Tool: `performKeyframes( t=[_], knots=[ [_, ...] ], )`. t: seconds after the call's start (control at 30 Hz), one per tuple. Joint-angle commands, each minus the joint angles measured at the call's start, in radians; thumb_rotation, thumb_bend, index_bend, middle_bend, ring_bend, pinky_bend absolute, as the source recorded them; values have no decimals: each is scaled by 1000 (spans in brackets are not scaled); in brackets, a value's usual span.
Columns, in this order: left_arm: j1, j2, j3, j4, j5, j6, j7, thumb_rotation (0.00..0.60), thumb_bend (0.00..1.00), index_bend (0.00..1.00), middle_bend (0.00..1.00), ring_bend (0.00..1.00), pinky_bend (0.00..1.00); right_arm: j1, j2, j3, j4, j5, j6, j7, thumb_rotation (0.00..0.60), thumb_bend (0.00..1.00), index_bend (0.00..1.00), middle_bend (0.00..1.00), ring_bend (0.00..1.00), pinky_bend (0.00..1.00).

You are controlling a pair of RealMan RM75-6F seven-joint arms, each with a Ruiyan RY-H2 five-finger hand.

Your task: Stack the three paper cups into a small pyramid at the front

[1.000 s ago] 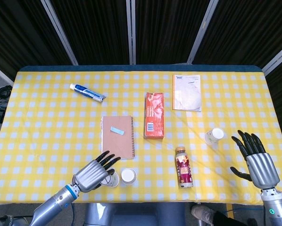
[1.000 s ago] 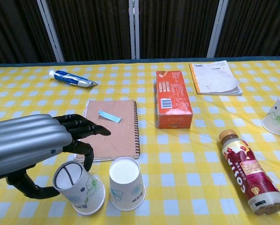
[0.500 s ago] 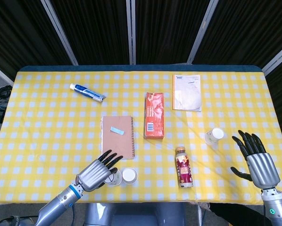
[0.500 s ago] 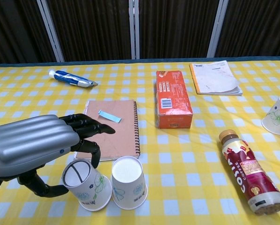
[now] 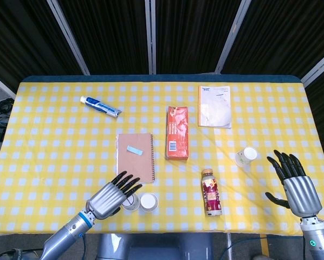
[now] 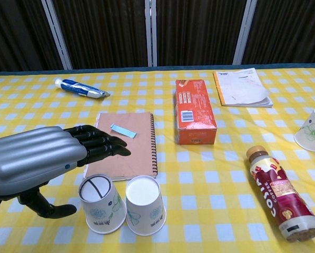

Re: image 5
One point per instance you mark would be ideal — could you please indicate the paper cup with black line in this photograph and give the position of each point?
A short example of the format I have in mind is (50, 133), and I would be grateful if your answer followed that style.
(131, 204)

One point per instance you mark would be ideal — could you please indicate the orange carton box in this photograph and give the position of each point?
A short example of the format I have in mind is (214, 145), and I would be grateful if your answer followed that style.
(177, 132)

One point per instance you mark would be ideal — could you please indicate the grey robot torso base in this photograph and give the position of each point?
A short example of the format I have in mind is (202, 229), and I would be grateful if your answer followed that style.
(154, 247)

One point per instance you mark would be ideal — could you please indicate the dark blue table edge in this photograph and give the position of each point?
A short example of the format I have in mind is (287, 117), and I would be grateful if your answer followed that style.
(162, 78)

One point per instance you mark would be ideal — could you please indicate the yellow checkered tablecloth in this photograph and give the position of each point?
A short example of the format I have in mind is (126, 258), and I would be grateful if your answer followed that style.
(56, 135)

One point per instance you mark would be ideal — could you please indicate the black curtain panel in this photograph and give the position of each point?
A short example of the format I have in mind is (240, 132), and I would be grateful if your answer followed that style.
(107, 35)
(286, 35)
(191, 35)
(21, 35)

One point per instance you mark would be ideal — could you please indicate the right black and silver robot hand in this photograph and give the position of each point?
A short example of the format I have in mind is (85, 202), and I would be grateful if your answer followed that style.
(301, 193)

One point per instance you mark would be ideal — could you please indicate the blue and white toothpaste tube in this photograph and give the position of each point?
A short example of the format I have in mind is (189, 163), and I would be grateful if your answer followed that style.
(101, 106)

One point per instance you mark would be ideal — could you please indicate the brown spiral notebook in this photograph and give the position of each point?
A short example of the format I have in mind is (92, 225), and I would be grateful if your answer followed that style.
(135, 165)

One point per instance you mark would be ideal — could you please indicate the brown coffee drink bottle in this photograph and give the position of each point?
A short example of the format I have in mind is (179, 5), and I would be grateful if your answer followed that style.
(211, 193)

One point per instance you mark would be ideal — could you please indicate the white booklet with yellow edge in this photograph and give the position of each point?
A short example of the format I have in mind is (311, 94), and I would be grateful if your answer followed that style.
(214, 108)

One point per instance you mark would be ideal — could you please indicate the paper cup with green flower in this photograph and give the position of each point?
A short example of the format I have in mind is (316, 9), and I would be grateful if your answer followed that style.
(246, 156)

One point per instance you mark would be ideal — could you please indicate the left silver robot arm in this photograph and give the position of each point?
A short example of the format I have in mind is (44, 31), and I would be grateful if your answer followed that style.
(67, 235)

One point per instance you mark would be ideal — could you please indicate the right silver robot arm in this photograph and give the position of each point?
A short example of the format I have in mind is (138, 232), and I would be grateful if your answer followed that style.
(317, 241)

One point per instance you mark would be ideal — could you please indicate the light blue paper label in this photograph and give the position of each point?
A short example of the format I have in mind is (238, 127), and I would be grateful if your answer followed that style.
(135, 150)

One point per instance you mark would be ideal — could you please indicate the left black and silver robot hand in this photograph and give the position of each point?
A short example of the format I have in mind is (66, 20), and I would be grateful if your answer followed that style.
(107, 200)

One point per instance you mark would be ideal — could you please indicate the plain white paper cup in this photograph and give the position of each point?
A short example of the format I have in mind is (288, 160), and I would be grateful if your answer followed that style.
(149, 202)

